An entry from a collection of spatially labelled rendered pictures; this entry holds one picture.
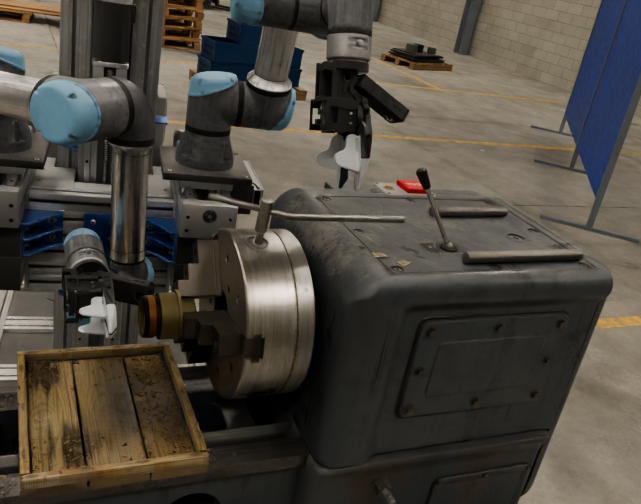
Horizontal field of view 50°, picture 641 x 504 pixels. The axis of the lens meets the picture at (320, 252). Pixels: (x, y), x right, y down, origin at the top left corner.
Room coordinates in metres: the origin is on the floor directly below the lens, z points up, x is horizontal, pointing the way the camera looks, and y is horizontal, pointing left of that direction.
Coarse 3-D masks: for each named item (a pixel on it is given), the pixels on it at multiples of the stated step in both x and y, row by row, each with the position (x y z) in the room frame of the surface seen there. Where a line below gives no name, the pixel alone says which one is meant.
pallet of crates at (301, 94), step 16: (240, 32) 7.98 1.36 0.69; (256, 32) 8.08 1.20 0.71; (208, 48) 7.95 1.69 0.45; (224, 48) 7.87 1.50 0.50; (240, 48) 7.98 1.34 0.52; (256, 48) 8.09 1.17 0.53; (208, 64) 7.87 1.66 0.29; (224, 64) 7.89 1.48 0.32; (240, 64) 8.00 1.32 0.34; (240, 80) 8.03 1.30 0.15; (304, 96) 8.31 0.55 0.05
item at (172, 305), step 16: (144, 304) 1.02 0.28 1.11; (160, 304) 1.04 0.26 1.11; (176, 304) 1.04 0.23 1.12; (192, 304) 1.07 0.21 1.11; (144, 320) 1.01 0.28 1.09; (160, 320) 1.02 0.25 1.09; (176, 320) 1.03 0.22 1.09; (144, 336) 1.01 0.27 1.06; (160, 336) 1.02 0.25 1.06; (176, 336) 1.03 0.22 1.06
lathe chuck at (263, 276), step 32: (224, 256) 1.12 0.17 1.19; (256, 256) 1.06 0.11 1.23; (224, 288) 1.10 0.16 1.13; (256, 288) 1.01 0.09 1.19; (288, 288) 1.04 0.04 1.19; (256, 320) 0.98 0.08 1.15; (288, 320) 1.01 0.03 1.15; (288, 352) 1.00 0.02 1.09; (224, 384) 1.03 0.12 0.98; (256, 384) 0.99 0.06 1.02
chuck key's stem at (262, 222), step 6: (264, 198) 1.10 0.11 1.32; (270, 198) 1.10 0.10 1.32; (264, 204) 1.09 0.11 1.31; (270, 204) 1.09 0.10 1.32; (264, 210) 1.09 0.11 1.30; (270, 210) 1.09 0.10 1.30; (258, 216) 1.09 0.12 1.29; (264, 216) 1.09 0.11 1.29; (258, 222) 1.09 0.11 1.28; (264, 222) 1.09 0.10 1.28; (258, 228) 1.09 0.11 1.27; (264, 228) 1.09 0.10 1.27; (258, 234) 1.10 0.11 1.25; (258, 240) 1.10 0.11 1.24
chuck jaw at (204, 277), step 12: (204, 240) 1.15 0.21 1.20; (216, 240) 1.16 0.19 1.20; (204, 252) 1.14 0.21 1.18; (216, 252) 1.15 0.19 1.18; (192, 264) 1.11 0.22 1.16; (204, 264) 1.12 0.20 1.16; (216, 264) 1.13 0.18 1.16; (192, 276) 1.10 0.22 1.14; (204, 276) 1.11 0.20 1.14; (216, 276) 1.12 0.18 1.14; (180, 288) 1.08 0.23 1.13; (192, 288) 1.09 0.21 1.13; (204, 288) 1.10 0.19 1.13; (216, 288) 1.11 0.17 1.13
